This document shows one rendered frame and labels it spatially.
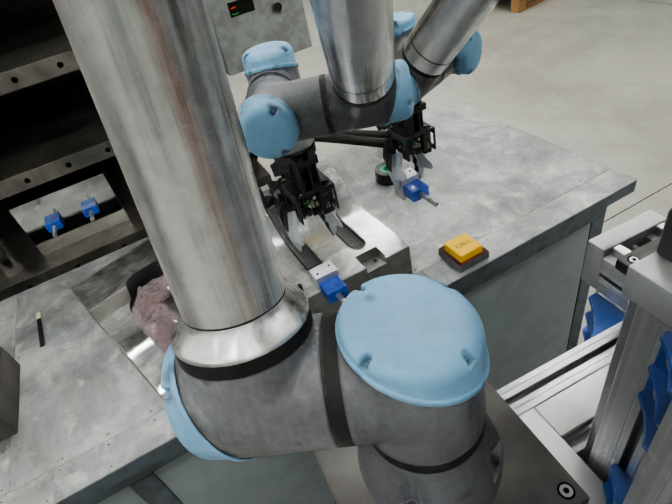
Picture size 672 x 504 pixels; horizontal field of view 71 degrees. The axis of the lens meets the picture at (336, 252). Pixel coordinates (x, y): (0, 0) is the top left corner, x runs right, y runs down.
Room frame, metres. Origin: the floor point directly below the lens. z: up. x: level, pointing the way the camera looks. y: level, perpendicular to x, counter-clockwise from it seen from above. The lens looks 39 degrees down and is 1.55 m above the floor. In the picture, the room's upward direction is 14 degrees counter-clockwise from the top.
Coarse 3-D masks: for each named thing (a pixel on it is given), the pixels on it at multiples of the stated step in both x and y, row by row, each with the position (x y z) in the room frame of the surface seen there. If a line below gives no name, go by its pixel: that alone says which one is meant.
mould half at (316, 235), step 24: (264, 192) 1.17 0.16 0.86; (336, 192) 1.00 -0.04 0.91; (312, 216) 0.95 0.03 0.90; (360, 216) 0.92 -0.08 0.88; (312, 240) 0.87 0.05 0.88; (336, 240) 0.85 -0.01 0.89; (384, 240) 0.80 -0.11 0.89; (288, 264) 0.81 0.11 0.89; (336, 264) 0.76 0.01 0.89; (360, 264) 0.74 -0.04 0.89; (384, 264) 0.74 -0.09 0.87; (408, 264) 0.76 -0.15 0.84; (312, 288) 0.71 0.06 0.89; (360, 288) 0.72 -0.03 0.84; (312, 312) 0.68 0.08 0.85
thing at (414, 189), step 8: (408, 168) 0.96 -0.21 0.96; (408, 176) 0.92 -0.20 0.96; (416, 176) 0.92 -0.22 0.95; (400, 184) 0.91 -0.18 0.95; (408, 184) 0.91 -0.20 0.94; (416, 184) 0.90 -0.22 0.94; (424, 184) 0.89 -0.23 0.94; (400, 192) 0.92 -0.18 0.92; (408, 192) 0.89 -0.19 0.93; (416, 192) 0.88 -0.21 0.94; (424, 192) 0.88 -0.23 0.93; (416, 200) 0.87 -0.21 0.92; (432, 200) 0.84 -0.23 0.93
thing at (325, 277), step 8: (328, 264) 0.74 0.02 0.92; (312, 272) 0.72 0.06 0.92; (320, 272) 0.72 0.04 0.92; (328, 272) 0.71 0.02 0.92; (336, 272) 0.71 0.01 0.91; (312, 280) 0.73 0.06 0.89; (320, 280) 0.70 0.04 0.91; (328, 280) 0.70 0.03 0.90; (336, 280) 0.70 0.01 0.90; (320, 288) 0.70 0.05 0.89; (328, 288) 0.68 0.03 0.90; (336, 288) 0.68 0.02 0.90; (344, 288) 0.67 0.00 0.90; (328, 296) 0.66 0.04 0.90; (336, 296) 0.67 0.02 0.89; (344, 296) 0.67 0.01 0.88
